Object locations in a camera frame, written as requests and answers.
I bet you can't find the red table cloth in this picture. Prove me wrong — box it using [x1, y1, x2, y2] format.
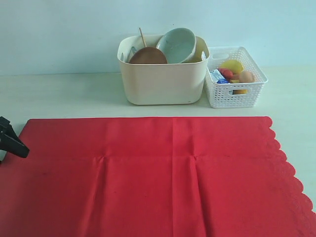
[0, 117, 316, 237]

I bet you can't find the brown wooden plate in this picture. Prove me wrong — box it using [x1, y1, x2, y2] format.
[129, 46, 167, 64]

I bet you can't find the wooden chopstick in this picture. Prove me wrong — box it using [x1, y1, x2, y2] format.
[138, 27, 147, 47]

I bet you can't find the pale green ceramic bowl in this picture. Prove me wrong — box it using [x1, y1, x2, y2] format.
[156, 28, 197, 64]

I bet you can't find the stainless steel cup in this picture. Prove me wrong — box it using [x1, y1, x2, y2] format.
[201, 50, 208, 61]

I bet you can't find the blue white milk carton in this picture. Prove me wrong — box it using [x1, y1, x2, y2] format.
[209, 69, 229, 84]

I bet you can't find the red sausage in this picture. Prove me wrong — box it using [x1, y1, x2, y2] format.
[218, 68, 234, 80]

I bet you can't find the yellow cheese wedge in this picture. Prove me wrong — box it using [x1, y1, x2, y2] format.
[230, 79, 248, 95]

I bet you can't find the yellow lemon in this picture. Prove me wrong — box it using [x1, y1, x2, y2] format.
[219, 59, 244, 74]

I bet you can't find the metal table knife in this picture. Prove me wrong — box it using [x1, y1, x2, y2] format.
[127, 46, 137, 63]

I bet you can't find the cream plastic tub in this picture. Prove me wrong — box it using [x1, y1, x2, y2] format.
[117, 36, 210, 105]

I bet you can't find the white perforated plastic basket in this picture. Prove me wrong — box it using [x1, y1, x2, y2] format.
[204, 46, 268, 109]

